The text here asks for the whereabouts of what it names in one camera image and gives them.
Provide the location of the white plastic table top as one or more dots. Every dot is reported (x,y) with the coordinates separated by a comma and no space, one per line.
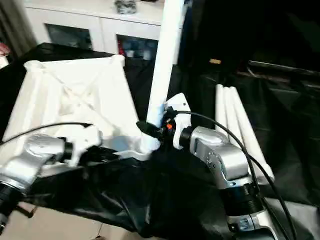
(75,82)

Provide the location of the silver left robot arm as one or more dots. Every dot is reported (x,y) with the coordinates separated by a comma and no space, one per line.
(37,152)

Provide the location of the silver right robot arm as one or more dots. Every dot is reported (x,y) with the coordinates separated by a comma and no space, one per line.
(225,160)

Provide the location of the small tan label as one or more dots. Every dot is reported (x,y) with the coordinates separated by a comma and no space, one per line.
(215,61)

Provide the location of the dark glittery ornament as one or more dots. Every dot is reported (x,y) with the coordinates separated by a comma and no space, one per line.
(125,6)

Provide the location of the black flat board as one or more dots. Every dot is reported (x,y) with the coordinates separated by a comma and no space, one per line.
(282,67)

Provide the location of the white sideboard cabinet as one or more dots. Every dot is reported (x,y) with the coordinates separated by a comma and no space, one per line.
(75,17)

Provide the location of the red and white bundle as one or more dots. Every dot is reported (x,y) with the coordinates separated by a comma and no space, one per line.
(4,48)

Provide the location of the grey curtain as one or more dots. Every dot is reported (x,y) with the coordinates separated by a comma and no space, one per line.
(12,22)

